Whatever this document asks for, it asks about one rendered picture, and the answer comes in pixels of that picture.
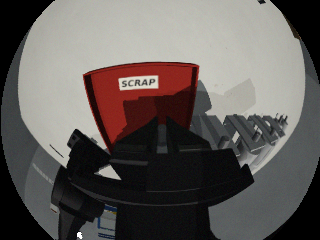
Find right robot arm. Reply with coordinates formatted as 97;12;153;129
211;231;221;240

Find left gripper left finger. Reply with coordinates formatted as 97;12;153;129
112;116;158;153

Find brown cardboard box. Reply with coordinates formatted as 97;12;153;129
282;13;301;40

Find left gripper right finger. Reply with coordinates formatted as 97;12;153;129
166;116;212;153

